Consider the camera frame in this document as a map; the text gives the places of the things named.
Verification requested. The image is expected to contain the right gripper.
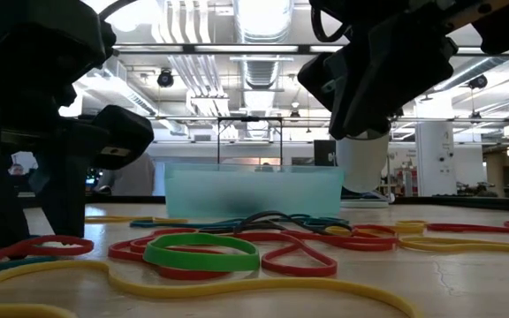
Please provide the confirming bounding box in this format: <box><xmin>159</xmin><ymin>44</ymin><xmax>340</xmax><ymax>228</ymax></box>
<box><xmin>329</xmin><ymin>12</ymin><xmax>458</xmax><ymax>140</ymax></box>

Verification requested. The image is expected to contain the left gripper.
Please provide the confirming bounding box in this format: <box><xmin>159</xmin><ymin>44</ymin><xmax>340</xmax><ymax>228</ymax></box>
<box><xmin>0</xmin><ymin>87</ymin><xmax>87</xmax><ymax>248</ymax></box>

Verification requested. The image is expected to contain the teal rubber band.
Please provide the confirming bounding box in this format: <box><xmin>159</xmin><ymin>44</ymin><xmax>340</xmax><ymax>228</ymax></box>
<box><xmin>0</xmin><ymin>254</ymin><xmax>59</xmax><ymax>274</ymax></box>

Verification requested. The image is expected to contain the red rubber band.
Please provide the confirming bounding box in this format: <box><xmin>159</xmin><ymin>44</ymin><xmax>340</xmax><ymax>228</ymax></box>
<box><xmin>106</xmin><ymin>227</ymin><xmax>239</xmax><ymax>280</ymax></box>
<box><xmin>280</xmin><ymin>229</ymin><xmax>400</xmax><ymax>253</ymax></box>
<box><xmin>425</xmin><ymin>219</ymin><xmax>509</xmax><ymax>235</ymax></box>
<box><xmin>0</xmin><ymin>234</ymin><xmax>95</xmax><ymax>276</ymax></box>
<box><xmin>172</xmin><ymin>228</ymin><xmax>339</xmax><ymax>279</ymax></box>

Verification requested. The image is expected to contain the translucent green plastic bin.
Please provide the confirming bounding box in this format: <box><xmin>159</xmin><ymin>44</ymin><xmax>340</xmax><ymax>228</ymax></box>
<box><xmin>163</xmin><ymin>163</ymin><xmax>345</xmax><ymax>218</ymax></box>

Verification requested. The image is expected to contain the dark grey rubber band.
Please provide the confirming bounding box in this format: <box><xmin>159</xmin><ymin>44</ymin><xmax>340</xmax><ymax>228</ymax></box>
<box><xmin>199</xmin><ymin>210</ymin><xmax>353</xmax><ymax>236</ymax></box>

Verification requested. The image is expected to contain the wide green rubber band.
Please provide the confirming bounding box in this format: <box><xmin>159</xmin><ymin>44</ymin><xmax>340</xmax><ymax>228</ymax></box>
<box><xmin>142</xmin><ymin>232</ymin><xmax>261</xmax><ymax>272</ymax></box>

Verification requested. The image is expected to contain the long yellow rubber band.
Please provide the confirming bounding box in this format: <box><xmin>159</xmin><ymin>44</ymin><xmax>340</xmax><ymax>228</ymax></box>
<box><xmin>0</xmin><ymin>259</ymin><xmax>417</xmax><ymax>318</ymax></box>

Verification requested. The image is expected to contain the person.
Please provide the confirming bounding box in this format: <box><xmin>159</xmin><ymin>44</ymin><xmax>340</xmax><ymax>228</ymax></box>
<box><xmin>7</xmin><ymin>162</ymin><xmax>28</xmax><ymax>182</ymax></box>

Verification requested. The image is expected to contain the black monitor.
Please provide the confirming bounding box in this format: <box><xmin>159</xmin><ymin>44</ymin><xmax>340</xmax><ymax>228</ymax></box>
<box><xmin>313</xmin><ymin>139</ymin><xmax>338</xmax><ymax>168</ymax></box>

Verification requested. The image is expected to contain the white pillar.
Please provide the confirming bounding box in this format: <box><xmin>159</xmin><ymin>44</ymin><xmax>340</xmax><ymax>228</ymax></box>
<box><xmin>414</xmin><ymin>121</ymin><xmax>458</xmax><ymax>198</ymax></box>

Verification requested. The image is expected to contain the black hanging spotlight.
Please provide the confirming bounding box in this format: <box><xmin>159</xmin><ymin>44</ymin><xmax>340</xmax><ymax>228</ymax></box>
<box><xmin>156</xmin><ymin>67</ymin><xmax>176</xmax><ymax>88</ymax></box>
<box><xmin>467</xmin><ymin>73</ymin><xmax>490</xmax><ymax>91</ymax></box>

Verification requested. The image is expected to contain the black overhead crossbar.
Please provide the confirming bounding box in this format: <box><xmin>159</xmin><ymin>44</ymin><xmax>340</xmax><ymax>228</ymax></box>
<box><xmin>103</xmin><ymin>42</ymin><xmax>509</xmax><ymax>57</ymax></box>

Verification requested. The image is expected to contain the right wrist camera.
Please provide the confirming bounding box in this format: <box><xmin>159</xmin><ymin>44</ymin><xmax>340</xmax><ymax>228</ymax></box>
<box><xmin>297</xmin><ymin>51</ymin><xmax>348</xmax><ymax>112</ymax></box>

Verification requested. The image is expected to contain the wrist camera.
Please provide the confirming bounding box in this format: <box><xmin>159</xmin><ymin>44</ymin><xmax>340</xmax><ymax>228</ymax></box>
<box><xmin>297</xmin><ymin>51</ymin><xmax>348</xmax><ymax>112</ymax></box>
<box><xmin>57</xmin><ymin>104</ymin><xmax>156</xmax><ymax>171</ymax></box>

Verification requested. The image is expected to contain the white dome security camera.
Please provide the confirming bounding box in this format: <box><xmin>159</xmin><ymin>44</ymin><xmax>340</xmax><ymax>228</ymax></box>
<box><xmin>336</xmin><ymin>130</ymin><xmax>397</xmax><ymax>208</ymax></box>

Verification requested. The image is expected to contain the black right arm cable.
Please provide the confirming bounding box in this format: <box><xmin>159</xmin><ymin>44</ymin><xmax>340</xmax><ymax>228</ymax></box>
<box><xmin>310</xmin><ymin>6</ymin><xmax>353</xmax><ymax>44</ymax></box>

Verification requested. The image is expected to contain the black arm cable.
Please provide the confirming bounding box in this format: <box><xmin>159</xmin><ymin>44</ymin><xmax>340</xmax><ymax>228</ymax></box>
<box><xmin>98</xmin><ymin>0</ymin><xmax>139</xmax><ymax>22</ymax></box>
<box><xmin>310</xmin><ymin>6</ymin><xmax>353</xmax><ymax>44</ymax></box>

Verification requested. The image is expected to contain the silver ventilation duct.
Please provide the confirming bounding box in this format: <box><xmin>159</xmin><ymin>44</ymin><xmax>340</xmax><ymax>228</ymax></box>
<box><xmin>232</xmin><ymin>0</ymin><xmax>295</xmax><ymax>142</ymax></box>

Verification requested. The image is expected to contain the black background rig frame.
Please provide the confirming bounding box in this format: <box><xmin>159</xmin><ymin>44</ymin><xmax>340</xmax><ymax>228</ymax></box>
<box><xmin>216</xmin><ymin>115</ymin><xmax>285</xmax><ymax>165</ymax></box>

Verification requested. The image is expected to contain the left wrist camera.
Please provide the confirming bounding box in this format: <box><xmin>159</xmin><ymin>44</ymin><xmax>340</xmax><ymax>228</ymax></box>
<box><xmin>57</xmin><ymin>104</ymin><xmax>156</xmax><ymax>171</ymax></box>

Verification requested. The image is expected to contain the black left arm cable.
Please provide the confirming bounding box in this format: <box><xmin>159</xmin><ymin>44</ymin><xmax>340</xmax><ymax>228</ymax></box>
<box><xmin>98</xmin><ymin>0</ymin><xmax>139</xmax><ymax>22</ymax></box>

